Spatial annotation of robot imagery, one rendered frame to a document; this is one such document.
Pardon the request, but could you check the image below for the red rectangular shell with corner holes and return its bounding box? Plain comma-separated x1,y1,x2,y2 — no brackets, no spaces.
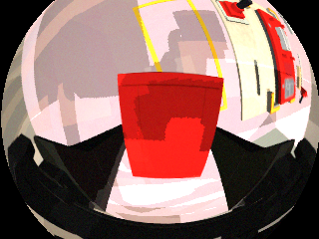
117,72,224,179

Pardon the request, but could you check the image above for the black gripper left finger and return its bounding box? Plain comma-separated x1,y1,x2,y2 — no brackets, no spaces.
33,123,127,212

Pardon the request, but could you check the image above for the yellow rectangular outline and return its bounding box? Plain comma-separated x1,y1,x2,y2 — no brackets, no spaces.
132,0,227,111

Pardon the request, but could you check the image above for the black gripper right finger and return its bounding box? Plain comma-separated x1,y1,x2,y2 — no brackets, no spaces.
210,126,295,211

